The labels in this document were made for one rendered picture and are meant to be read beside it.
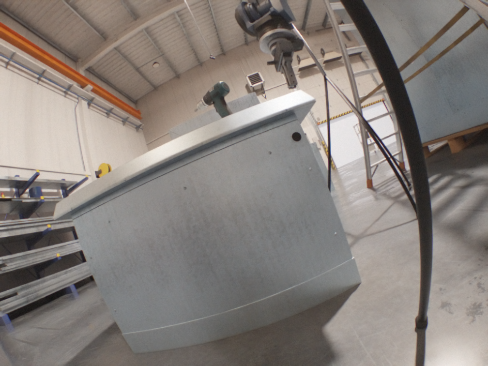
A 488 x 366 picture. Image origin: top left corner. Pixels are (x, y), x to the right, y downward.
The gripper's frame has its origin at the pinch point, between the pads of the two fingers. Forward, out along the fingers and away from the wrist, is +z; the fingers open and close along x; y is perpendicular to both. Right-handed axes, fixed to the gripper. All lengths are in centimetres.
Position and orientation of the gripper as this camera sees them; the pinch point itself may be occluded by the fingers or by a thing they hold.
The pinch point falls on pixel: (291, 81)
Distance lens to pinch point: 78.2
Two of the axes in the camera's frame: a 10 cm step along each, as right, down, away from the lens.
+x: -0.2, -0.6, -10.0
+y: -9.8, 2.1, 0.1
